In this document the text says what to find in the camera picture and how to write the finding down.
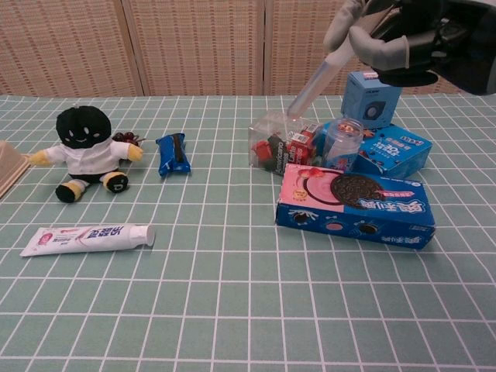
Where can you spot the right robot hand grey fingers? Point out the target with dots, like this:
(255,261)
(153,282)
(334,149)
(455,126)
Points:
(395,50)

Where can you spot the clear tube white cap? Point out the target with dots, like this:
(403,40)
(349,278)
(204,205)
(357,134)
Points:
(315,81)

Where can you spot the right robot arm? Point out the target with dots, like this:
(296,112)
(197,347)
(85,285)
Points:
(472,58)

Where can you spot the white toothpaste tube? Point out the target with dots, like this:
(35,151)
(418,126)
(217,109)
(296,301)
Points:
(85,239)

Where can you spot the light blue cube carton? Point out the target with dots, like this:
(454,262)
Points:
(372,102)

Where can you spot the blue Oreo carton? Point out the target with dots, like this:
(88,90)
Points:
(399,153)

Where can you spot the clear plastic jar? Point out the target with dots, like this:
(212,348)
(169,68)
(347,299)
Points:
(343,143)

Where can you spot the red Latte coffee packet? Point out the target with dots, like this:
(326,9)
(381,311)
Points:
(302,149)

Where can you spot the clear plastic bag of snacks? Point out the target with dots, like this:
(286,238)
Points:
(275,126)

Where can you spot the black Americano coffee packet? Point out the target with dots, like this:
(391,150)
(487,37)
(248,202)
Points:
(280,155)

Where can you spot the pink and blue Oreo box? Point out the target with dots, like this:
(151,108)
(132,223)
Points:
(356,205)

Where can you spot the bamboo folding screen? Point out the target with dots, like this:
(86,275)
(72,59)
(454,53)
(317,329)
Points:
(193,46)

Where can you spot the small blue Oreo snack packet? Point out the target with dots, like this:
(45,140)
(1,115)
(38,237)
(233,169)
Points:
(173,155)

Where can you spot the green grid tablecloth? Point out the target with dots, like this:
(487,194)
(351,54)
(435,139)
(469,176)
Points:
(232,290)

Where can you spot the black-headed plush doll white coat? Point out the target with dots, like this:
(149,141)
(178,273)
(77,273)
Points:
(89,155)

